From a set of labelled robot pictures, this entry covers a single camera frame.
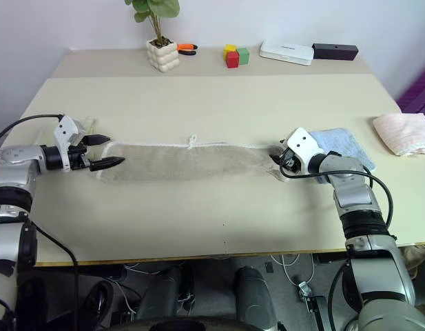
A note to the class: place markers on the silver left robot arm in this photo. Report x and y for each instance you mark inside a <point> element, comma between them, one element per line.
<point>19,155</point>

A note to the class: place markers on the red wooden block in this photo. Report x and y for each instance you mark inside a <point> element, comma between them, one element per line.
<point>233,60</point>

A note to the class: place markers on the flat white box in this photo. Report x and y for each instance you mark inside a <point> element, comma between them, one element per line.
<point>286,52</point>

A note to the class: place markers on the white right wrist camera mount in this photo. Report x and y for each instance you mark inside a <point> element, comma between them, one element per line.
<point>303,143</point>

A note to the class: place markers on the green plant in white pot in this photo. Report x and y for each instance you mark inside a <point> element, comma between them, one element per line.
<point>163,57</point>

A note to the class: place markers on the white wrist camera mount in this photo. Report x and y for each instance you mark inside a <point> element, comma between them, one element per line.
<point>303,143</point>
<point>65,132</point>

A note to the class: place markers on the black bracket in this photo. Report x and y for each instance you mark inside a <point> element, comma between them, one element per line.
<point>319,310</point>

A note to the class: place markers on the light blue cloth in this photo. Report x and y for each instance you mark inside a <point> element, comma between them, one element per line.
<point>343,141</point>

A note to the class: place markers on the beige towel with white trim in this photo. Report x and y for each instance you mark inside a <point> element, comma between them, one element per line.
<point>184,162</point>

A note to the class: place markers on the dark rounded shape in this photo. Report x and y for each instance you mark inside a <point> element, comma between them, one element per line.
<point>164,296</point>
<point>255,296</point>

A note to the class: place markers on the green wooden block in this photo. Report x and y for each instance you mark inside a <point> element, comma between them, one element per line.
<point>244,57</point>

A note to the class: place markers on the pink striped towel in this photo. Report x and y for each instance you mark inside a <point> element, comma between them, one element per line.
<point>401,132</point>

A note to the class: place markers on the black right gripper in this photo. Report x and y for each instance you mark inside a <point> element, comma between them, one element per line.
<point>291,162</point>

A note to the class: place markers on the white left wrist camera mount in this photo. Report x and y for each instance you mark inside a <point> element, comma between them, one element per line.
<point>65,132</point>

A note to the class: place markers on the long black box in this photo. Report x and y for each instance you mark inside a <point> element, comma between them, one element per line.
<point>336,51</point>

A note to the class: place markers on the metal clamp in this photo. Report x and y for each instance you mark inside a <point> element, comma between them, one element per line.
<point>305,290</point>

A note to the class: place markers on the yellow wooden block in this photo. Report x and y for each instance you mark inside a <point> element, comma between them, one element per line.
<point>229,49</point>

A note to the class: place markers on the dark purple ribbed object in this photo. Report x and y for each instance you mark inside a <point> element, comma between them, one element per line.
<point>417,93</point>

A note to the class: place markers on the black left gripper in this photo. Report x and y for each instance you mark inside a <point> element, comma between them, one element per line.
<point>78,158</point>

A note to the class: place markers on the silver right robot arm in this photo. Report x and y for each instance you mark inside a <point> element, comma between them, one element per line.
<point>353,196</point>

